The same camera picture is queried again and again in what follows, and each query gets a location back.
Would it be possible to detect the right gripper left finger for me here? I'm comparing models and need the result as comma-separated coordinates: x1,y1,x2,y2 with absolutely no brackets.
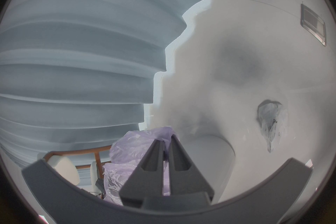
119,140,165,209

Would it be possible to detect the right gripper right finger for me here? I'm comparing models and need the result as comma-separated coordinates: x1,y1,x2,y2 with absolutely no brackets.
168,134,215,205

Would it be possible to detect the purple plastic bag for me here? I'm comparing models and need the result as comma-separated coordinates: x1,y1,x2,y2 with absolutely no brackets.
102,126,184,204

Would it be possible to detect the white wrapper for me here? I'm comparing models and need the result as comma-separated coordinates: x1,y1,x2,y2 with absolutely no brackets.
257,101,288,153

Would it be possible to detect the white trash bin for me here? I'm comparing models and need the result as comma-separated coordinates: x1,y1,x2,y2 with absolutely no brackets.
181,134,235,204

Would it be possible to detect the white cushioned wooden chair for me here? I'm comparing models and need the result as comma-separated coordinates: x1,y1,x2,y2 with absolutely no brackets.
37,145,112,196

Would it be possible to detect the pale blue curtain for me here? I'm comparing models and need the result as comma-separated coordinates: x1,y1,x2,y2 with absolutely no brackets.
0,0,227,187

